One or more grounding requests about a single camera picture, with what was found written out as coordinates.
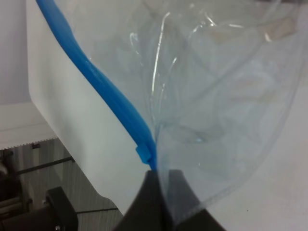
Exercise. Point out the clear zip bag blue seal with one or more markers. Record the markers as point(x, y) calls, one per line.
point(205, 84)

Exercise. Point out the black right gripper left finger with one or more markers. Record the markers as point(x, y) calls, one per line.
point(148, 211)

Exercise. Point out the black mount bracket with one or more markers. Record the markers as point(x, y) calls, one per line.
point(57, 215)

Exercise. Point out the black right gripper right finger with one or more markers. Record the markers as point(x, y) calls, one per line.
point(185, 208)

